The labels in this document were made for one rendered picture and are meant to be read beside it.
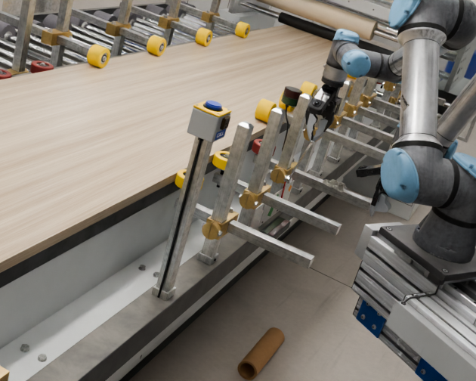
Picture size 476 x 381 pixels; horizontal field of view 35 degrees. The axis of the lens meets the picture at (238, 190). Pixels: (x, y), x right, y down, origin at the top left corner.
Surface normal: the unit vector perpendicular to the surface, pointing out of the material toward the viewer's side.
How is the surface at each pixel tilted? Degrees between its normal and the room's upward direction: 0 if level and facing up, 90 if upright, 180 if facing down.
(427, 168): 50
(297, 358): 0
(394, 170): 96
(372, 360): 0
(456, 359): 90
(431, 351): 90
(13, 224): 0
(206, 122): 90
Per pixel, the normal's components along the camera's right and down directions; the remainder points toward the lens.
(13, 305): 0.88, 0.39
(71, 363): 0.26, -0.88
